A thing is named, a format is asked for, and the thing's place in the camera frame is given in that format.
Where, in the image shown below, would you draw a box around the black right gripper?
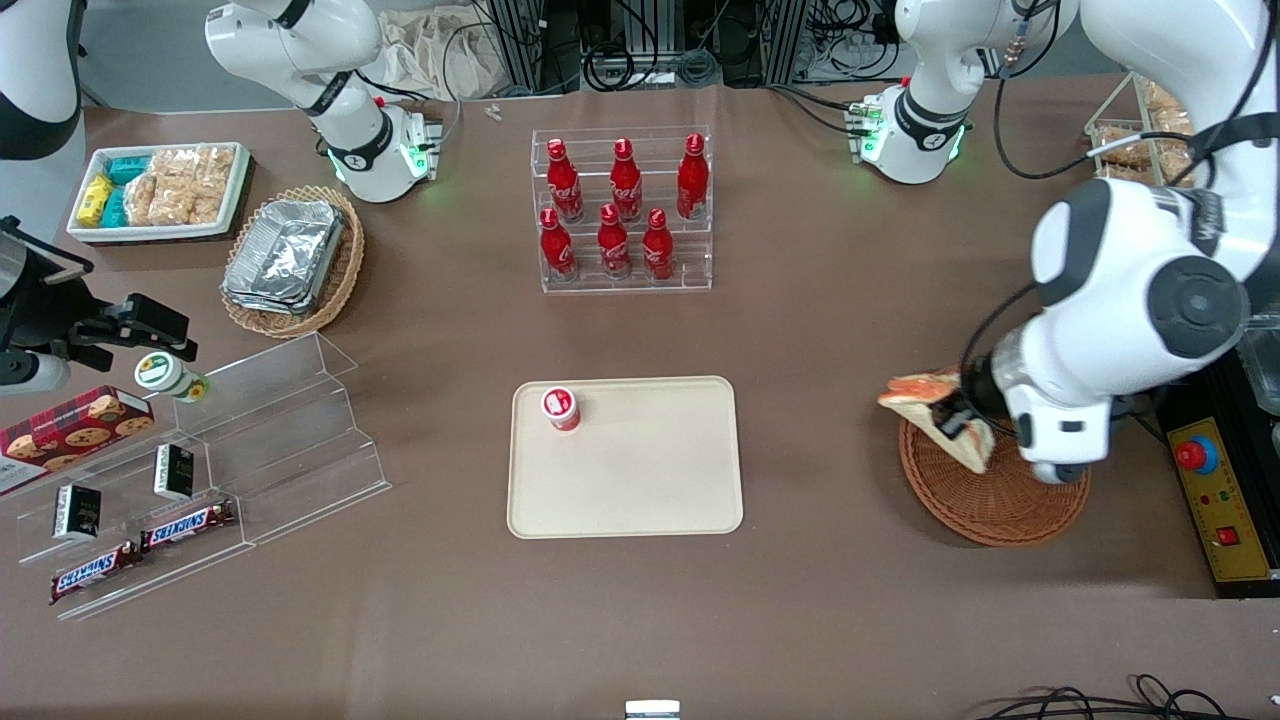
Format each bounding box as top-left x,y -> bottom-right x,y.
0,218 -> 199,373

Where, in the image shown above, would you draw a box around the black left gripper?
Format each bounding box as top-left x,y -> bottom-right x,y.
930,354 -> 1013,445

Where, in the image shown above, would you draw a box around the triangle sandwich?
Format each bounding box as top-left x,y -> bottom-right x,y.
877,369 -> 997,475

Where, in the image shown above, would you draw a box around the brown wicker basket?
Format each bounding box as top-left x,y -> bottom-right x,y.
898,415 -> 1092,548

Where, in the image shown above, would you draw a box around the white rectangular snack tray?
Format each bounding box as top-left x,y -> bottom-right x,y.
66,141 -> 252,245

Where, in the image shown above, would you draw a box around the light wicker basket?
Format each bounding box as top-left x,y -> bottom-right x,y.
220,185 -> 366,340

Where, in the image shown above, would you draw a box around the beige plastic tray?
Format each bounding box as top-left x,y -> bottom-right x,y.
507,376 -> 745,540

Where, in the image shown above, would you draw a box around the green lidded cup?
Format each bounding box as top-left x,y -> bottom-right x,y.
134,351 -> 212,405

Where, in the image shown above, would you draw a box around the clear rice cracker bag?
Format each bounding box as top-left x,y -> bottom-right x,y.
152,182 -> 227,227
195,146 -> 238,197
124,174 -> 163,227
150,148 -> 201,187

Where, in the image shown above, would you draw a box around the red cookie box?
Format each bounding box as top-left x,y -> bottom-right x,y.
0,385 -> 157,499

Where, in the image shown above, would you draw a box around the small black box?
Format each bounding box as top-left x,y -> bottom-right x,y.
52,483 -> 104,543
153,443 -> 197,502

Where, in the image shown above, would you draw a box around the yellow snack packet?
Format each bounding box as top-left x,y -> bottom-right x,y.
77,174 -> 115,228

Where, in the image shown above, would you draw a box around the stack of foil trays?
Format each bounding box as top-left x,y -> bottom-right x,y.
221,199 -> 347,317

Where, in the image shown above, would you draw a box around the clear acrylic stepped shelf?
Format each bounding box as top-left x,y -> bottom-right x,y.
14,331 -> 392,623

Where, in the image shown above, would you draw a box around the snickers bar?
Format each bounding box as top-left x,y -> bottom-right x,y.
49,540 -> 144,606
139,499 -> 238,554

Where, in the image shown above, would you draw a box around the black sealing machine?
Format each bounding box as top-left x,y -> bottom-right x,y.
1108,310 -> 1280,600

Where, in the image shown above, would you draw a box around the clear plastic container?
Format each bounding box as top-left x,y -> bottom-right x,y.
1238,312 -> 1280,418

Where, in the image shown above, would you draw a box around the clear acrylic bottle rack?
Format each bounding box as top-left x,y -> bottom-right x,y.
530,126 -> 714,295

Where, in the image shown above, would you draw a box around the red cola bottle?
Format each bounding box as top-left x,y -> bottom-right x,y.
642,208 -> 675,282
597,203 -> 633,280
609,138 -> 644,223
546,138 -> 585,224
539,207 -> 577,282
676,133 -> 710,221

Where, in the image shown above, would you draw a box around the red lidded cup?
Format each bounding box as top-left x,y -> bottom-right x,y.
541,386 -> 583,433

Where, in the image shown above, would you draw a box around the beige cloth bag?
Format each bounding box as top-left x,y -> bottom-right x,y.
378,8 -> 513,103

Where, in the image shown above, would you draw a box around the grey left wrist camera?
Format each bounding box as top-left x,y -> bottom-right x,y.
1002,398 -> 1114,488

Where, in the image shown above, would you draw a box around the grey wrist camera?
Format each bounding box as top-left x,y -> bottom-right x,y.
0,350 -> 73,397
1002,398 -> 1114,488

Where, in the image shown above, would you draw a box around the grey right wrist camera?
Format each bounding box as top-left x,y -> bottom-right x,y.
0,350 -> 73,397

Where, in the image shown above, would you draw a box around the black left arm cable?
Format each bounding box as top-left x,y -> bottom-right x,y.
958,0 -> 1280,403

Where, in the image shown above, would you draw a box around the black floor cables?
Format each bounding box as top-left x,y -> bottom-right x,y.
975,673 -> 1280,720

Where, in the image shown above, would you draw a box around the black left base cables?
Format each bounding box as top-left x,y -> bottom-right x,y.
765,82 -> 883,137

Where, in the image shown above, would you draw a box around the white wire basket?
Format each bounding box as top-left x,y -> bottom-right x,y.
1084,70 -> 1206,191

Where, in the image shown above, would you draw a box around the black right base cable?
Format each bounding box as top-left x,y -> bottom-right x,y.
352,20 -> 493,153

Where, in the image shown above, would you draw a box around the aluminium frame rack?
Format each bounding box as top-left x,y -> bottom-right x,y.
486,0 -> 586,97

